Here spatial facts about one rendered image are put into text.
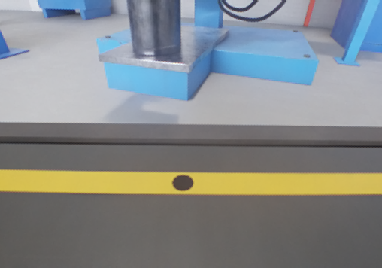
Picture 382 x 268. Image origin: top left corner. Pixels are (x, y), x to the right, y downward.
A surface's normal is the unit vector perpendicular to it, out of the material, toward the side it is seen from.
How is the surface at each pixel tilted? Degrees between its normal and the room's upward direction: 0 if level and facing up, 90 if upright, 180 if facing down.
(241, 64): 90
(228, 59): 90
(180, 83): 90
